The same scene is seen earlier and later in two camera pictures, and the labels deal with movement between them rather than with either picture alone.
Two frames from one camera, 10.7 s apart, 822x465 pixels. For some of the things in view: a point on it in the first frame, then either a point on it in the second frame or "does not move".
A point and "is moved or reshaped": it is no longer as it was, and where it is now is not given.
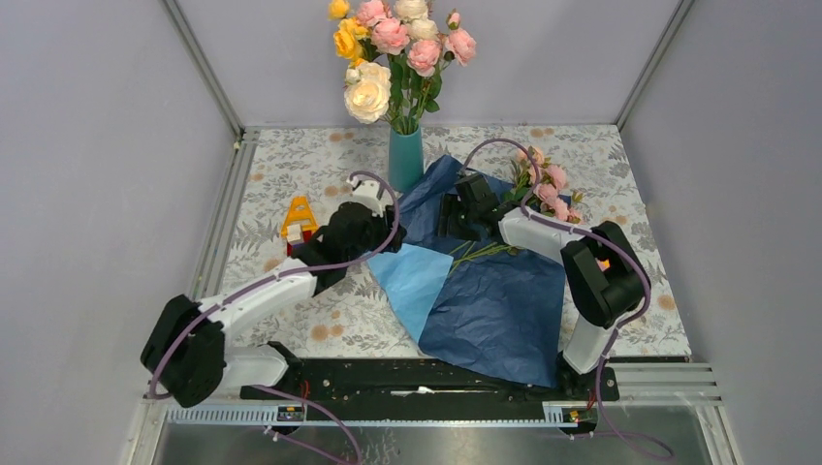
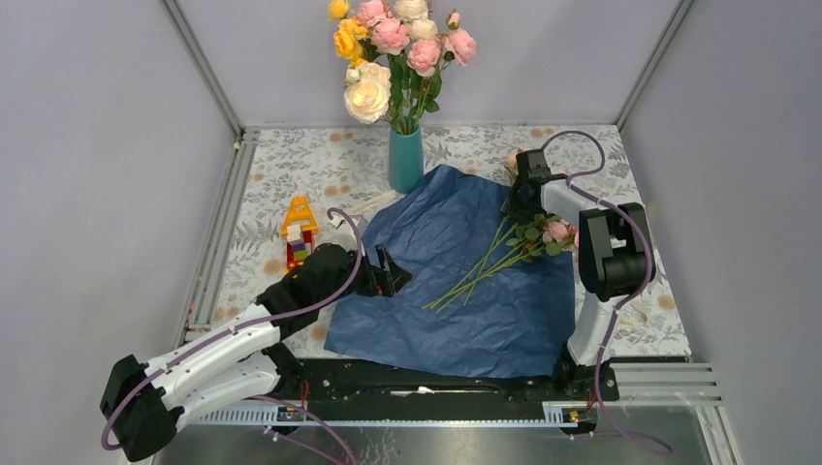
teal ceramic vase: (405, 159) does not move
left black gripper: (384, 224) → (385, 280)
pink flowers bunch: (536, 182) is moved or reshaped
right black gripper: (450, 205) → (510, 207)
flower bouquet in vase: (397, 52) does not move
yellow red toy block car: (300, 223) does not move
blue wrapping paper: (478, 300) is moved or reshaped
